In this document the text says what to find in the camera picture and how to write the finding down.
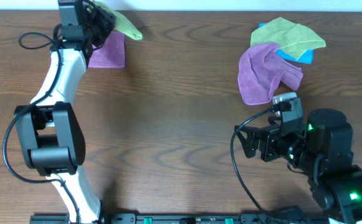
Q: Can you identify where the light green microfiber cloth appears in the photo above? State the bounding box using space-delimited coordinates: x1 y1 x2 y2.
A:
92 0 143 40

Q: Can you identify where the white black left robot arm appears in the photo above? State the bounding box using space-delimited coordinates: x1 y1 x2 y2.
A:
2 0 115 223

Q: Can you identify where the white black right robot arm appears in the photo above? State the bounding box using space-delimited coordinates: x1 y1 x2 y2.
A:
231 106 362 223

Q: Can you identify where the folded purple cloth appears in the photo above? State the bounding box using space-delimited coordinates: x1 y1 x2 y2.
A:
88 32 125 68

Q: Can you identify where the crumpled purple cloth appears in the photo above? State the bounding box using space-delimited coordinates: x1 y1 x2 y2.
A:
237 42 303 105

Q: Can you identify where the blue cloth in pile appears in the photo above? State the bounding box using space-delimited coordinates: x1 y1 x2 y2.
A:
257 22 314 65

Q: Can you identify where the yellow-green cloth in pile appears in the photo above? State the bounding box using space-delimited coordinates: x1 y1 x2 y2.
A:
250 17 326 61

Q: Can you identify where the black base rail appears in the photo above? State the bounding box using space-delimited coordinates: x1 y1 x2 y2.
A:
29 212 331 224

